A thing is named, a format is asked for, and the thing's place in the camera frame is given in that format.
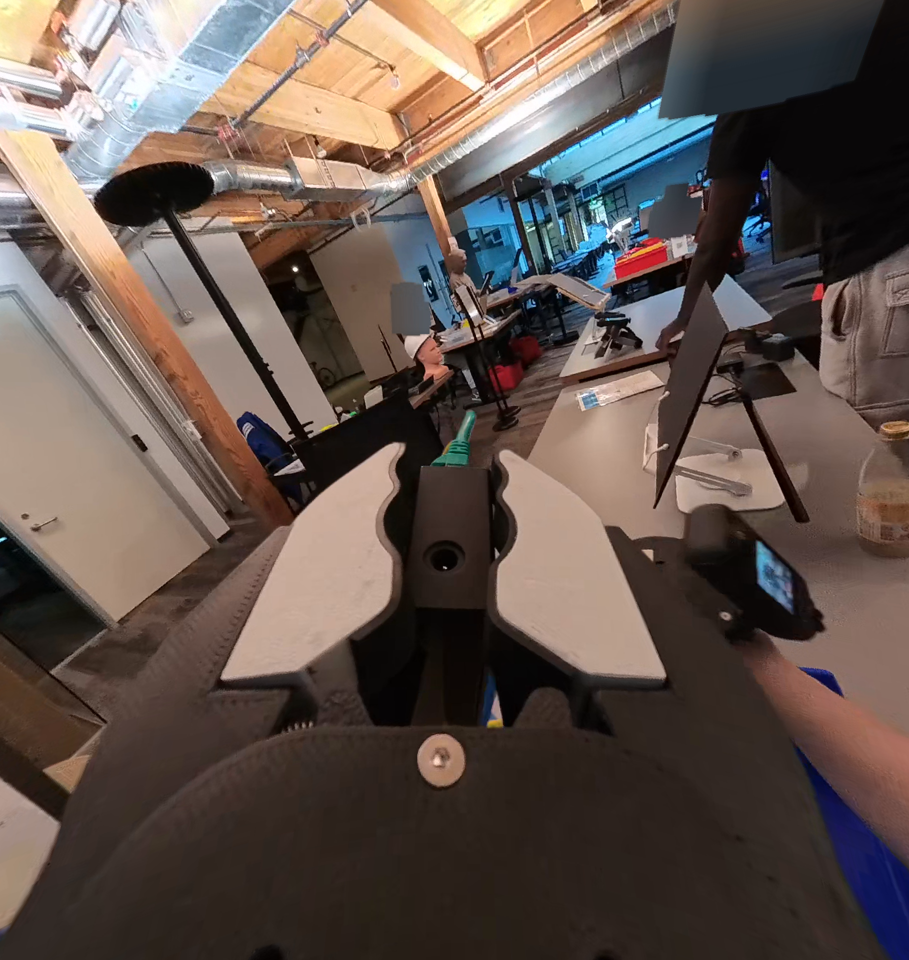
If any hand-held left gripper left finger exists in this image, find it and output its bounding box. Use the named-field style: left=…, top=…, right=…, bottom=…
left=220, top=442, right=420, bottom=725

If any silver ceiling ductwork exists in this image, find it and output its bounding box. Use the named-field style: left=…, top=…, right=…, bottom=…
left=0, top=0, right=677, bottom=230

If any blue bag with white stripes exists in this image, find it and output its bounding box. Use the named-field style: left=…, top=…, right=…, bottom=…
left=235, top=410, right=307, bottom=505

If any black display board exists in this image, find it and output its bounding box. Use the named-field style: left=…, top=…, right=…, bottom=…
left=651, top=273, right=732, bottom=511

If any white board stand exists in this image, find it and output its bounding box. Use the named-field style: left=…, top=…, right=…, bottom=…
left=642, top=397, right=812, bottom=525

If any person's right forearm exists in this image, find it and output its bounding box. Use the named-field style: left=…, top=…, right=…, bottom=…
left=739, top=633, right=909, bottom=894

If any clear plastic bag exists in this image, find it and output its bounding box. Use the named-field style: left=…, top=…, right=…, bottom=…
left=574, top=369, right=666, bottom=412

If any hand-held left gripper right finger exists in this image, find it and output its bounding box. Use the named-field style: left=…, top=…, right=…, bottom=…
left=488, top=450, right=667, bottom=723

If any wooden post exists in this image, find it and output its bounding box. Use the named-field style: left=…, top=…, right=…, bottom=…
left=0, top=123, right=297, bottom=530

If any white door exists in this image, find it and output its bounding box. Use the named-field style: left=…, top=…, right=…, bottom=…
left=0, top=287, right=232, bottom=625

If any green ethernet cable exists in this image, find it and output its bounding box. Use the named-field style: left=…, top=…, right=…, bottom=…
left=430, top=410, right=478, bottom=470

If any mannequin head with white hat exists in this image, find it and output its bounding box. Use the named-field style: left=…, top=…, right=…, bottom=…
left=402, top=333, right=456, bottom=385

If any black floor lamp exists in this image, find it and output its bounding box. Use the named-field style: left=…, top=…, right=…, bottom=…
left=93, top=161, right=315, bottom=445

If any blue plastic bin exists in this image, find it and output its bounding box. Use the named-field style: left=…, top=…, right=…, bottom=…
left=795, top=666, right=909, bottom=960

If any glass bottle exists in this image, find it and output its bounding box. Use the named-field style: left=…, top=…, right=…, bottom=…
left=855, top=420, right=909, bottom=558

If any red bin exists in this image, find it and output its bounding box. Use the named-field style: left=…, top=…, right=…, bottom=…
left=613, top=237, right=687, bottom=281

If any black panel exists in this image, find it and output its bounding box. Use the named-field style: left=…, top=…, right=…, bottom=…
left=293, top=390, right=444, bottom=500

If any black network switch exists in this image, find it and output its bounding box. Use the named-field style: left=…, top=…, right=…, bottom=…
left=408, top=463, right=496, bottom=727

